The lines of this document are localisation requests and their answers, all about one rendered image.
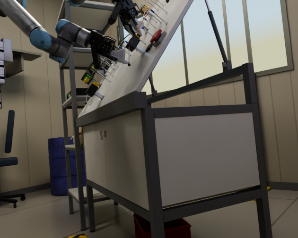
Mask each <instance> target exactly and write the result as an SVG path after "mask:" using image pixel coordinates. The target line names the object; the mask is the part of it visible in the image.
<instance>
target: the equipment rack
mask: <svg viewBox="0 0 298 238"><path fill-rule="evenodd" d="M114 7H115V5H113V4H109V3H102V2H95V1H88V0H86V1H85V2H84V3H83V4H81V5H80V6H78V7H73V6H71V5H70V4H69V3H68V1H67V0H63V2H62V5H61V9H60V12H59V16H58V19H57V23H58V21H59V20H60V19H66V20H68V21H71V22H72V23H74V24H76V25H78V26H80V27H82V28H88V29H95V30H100V31H103V32H104V33H105V32H106V31H107V29H108V28H109V27H110V25H111V24H109V23H108V19H109V17H110V15H111V13H112V11H113V9H114ZM57 23H56V25H57ZM55 27H56V26H55ZM118 28H119V39H120V40H123V39H124V30H123V24H122V22H121V20H120V17H119V15H118ZM92 62H93V57H92V51H91V48H78V47H73V46H72V48H71V50H70V52H69V54H68V57H67V59H66V60H65V62H64V63H63V64H61V63H59V70H60V84H61V103H62V117H63V130H64V144H65V158H66V172H67V185H68V199H69V212H70V213H69V214H74V212H73V198H74V199H75V200H76V201H77V202H78V203H79V213H80V226H81V229H80V230H81V231H85V230H87V229H86V219H85V206H84V205H85V204H87V191H86V186H85V187H84V186H83V179H82V166H81V153H80V151H83V145H82V144H80V140H79V127H76V119H77V117H78V109H83V108H84V107H85V102H86V97H87V96H86V95H76V82H75V69H76V70H87V68H88V67H89V65H90V64H91V63H92ZM64 69H69V70H70V88H71V97H70V98H69V99H68V100H67V101H66V98H65V84H64V71H63V70H64ZM66 109H72V115H73V128H74V141H75V144H71V145H69V139H68V125H67V112H66ZM69 150H71V151H75V155H76V167H77V181H78V188H72V185H71V171H70V152H69ZM110 199H111V198H109V197H107V196H105V195H104V194H102V193H100V192H99V191H97V190H95V189H94V188H93V201H94V203H95V202H100V201H105V200H110Z"/></svg>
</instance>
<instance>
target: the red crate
mask: <svg viewBox="0 0 298 238"><path fill-rule="evenodd" d="M133 216H134V224H135V235H136V236H137V238H151V228H150V222H149V221H147V220H146V219H144V218H142V217H140V216H139V215H137V214H133ZM190 227H191V224H189V223H188V222H187V221H186V220H185V219H183V218H180V219H176V220H172V221H168V222H164V231H165V238H191V230H190Z"/></svg>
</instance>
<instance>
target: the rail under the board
mask: <svg viewBox="0 0 298 238"><path fill-rule="evenodd" d="M144 108H148V105H147V94H146V92H132V93H130V94H128V95H126V96H124V97H122V98H119V99H117V100H115V101H113V102H111V103H109V104H107V105H105V106H102V107H100V108H98V109H96V110H94V111H92V112H90V113H87V114H85V115H83V116H81V117H79V118H77V119H76V127H84V126H88V125H91V124H94V123H98V122H101V121H104V120H108V119H112V118H115V117H119V116H122V115H125V114H129V113H132V112H136V111H140V110H141V109H144Z"/></svg>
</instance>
